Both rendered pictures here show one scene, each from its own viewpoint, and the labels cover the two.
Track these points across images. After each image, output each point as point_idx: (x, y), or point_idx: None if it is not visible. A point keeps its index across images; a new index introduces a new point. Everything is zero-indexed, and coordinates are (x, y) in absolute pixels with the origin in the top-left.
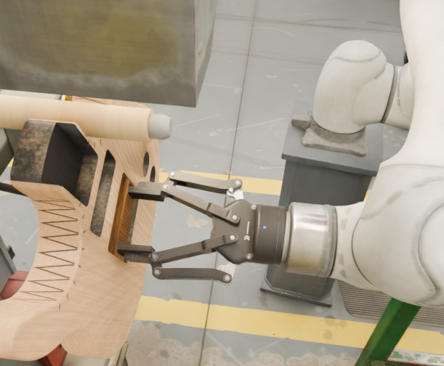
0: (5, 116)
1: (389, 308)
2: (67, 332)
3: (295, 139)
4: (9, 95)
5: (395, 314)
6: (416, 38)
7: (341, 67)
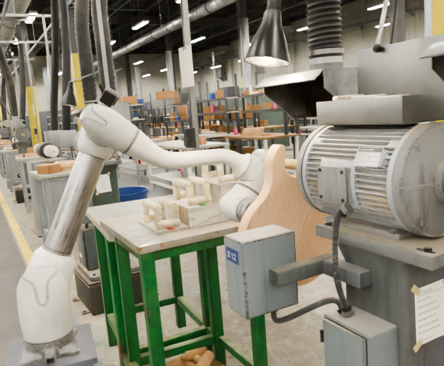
0: None
1: (158, 356)
2: None
3: (73, 358)
4: (285, 229)
5: (163, 348)
6: (203, 155)
7: (59, 278)
